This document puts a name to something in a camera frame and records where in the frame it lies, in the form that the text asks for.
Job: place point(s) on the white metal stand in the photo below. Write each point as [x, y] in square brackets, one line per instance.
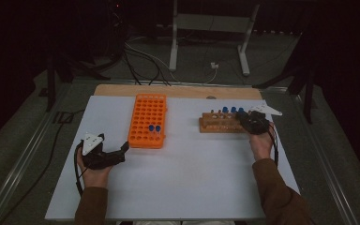
[212, 22]

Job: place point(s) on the blue-capped test tube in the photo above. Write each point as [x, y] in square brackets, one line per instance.
[233, 110]
[151, 128]
[158, 128]
[225, 110]
[241, 110]

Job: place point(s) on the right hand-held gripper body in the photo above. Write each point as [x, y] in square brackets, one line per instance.
[256, 123]

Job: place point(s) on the white plug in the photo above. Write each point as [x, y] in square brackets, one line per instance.
[214, 65]

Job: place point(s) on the person's left hand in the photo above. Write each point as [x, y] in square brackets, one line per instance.
[95, 176]

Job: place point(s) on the wooden tube rack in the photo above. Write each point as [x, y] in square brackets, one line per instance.
[218, 123]

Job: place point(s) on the black tripod stand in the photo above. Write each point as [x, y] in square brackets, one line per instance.
[307, 90]
[51, 84]

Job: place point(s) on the orange plastic tube rack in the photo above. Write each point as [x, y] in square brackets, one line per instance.
[147, 122]

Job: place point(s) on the white table sheet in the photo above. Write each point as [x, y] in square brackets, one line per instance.
[184, 175]

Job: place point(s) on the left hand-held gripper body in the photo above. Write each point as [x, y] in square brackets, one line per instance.
[101, 159]

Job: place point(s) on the person's right hand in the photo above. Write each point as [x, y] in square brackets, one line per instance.
[261, 146]

